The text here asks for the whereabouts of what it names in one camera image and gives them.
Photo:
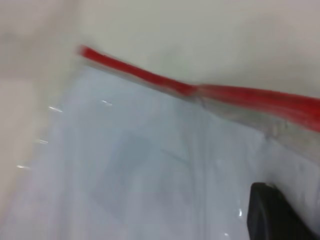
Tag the white paper sheets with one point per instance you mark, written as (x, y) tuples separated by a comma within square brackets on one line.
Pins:
[(140, 162)]

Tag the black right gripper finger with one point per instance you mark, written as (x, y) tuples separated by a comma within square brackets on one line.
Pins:
[(275, 215)]

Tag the clear zip bag red zipper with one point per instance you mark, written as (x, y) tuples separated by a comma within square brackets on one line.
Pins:
[(62, 120)]

